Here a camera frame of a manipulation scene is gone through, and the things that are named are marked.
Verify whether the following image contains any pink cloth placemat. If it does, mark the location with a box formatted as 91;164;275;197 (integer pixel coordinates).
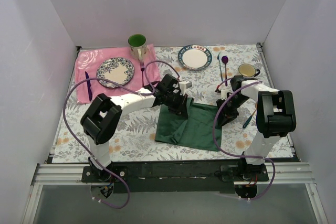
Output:
75;44;161;104

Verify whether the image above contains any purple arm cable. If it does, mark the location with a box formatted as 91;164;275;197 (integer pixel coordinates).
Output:
213;77;276;203
64;60;182;209

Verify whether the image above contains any white plate blue lettered rim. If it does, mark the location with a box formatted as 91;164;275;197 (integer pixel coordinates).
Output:
178;45;213;71

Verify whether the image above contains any blue metallic teaspoon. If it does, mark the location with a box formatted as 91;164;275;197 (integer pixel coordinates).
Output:
217;52;224;81

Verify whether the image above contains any cream enamel mug black handle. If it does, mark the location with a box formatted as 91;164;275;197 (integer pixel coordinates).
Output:
238;63;260;78

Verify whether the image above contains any dark green cloth napkin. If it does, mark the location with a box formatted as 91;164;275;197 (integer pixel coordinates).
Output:
155;102;222;151

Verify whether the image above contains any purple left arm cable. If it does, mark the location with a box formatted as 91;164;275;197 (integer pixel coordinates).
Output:
64;60;182;209

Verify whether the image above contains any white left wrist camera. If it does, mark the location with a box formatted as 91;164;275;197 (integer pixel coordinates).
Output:
179;81;192;95

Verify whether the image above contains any blue floral patterned plate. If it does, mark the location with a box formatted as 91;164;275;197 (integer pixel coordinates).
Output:
96;57;135;88

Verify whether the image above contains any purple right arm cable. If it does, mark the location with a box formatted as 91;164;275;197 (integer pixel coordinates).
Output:
213;77;276;203

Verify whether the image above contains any floral patterned tablecloth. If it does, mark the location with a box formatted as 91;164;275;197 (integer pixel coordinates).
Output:
52;45;268;163

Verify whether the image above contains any purple metallic spoon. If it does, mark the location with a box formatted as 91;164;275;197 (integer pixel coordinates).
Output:
221;56;228;80

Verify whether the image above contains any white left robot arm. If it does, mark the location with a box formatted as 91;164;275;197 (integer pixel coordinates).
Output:
80;74;192;182

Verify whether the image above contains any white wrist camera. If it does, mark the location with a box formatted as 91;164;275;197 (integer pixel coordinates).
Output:
179;81;192;95
215;84;230;100

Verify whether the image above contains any purple metallic fork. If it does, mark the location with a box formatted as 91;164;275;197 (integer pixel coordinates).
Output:
140;61;145;86

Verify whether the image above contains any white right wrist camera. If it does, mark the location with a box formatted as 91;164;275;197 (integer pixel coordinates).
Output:
215;84;230;100

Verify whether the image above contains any silver aluminium frame rail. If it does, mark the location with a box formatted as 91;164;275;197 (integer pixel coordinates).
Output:
31;164;90;186

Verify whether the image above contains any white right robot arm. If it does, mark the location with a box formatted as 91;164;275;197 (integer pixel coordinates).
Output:
213;75;297;182

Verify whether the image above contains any purple blue knife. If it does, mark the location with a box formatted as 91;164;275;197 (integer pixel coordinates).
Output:
85;71;92;102

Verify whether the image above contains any gold spoon teal handle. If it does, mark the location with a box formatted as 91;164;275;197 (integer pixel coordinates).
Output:
243;103;257;129

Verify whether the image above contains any green interior ceramic mug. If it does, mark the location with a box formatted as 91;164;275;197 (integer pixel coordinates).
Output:
128;34;149;62

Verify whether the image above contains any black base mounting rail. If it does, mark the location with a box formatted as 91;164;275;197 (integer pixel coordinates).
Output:
81;158;274;194

